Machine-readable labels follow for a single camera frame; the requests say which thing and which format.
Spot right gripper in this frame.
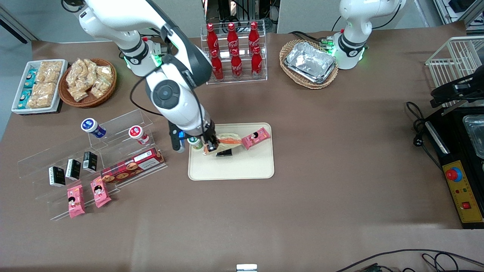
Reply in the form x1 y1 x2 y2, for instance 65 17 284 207
186 121 220 153

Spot triangle sandwich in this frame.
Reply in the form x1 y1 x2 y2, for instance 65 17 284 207
203 131 243 156

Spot beige plastic tray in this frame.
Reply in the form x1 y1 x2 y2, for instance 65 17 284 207
188 122 275 181

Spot silver foil tray stack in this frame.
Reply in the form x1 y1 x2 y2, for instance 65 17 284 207
284 42 337 84

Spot white rectangular snack tray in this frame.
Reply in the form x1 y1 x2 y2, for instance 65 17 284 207
11 59 68 114

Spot pink snack packet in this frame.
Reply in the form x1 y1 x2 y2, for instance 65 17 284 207
241 127 271 150
67 184 86 219
90 176 112 208

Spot red cola bottle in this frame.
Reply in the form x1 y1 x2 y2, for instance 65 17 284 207
251 46 263 78
248 21 260 49
226 23 239 51
231 48 243 80
210 49 224 81
206 23 219 51

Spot red yogurt cup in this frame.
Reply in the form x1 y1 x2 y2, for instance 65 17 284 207
128 125 150 145

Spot red tartan shortbread box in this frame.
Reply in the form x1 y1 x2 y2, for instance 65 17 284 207
100 147 166 184

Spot clear acrylic tiered stand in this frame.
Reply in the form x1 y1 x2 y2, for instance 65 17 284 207
17 109 169 221

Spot clear acrylic bottle rack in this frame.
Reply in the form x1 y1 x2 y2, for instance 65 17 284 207
200 23 268 85

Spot tan wicker foil basket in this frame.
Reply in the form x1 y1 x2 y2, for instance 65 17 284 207
279 39 339 90

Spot brown wicker snack basket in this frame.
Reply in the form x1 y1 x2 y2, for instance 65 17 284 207
58 58 117 108

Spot blue yogurt cup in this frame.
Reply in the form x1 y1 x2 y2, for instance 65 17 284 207
81 118 107 139

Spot clear bag of crackers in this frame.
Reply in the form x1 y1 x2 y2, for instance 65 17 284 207
91 79 112 99
68 85 89 102
66 60 85 82
96 65 114 80
83 59 101 76

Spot small black carton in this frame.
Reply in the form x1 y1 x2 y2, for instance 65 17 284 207
65 159 81 181
48 166 66 187
82 151 98 173

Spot black background equipment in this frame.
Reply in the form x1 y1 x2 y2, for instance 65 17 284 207
204 0 280 32

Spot tan cracker pack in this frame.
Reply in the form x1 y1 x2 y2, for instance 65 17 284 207
37 60 64 83
27 82 57 109

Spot black sealing machine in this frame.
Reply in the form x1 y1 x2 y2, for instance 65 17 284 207
425 108 484 229

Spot yellow control panel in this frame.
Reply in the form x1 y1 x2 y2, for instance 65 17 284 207
442 160 484 223

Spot clear plastic container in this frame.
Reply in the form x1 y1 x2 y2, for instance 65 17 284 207
462 114 484 159

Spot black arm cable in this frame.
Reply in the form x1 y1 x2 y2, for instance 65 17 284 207
130 67 164 116

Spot left arm base cable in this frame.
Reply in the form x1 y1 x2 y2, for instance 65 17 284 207
289 30 335 48

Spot black power cable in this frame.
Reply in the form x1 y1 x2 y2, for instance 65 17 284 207
406 101 444 171

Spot black floor cable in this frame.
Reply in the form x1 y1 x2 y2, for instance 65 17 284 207
337 249 484 272

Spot black machine handle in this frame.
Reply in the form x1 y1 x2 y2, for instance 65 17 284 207
430 72 484 108

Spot white wire basket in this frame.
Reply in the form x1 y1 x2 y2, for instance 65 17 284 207
425 36 484 110

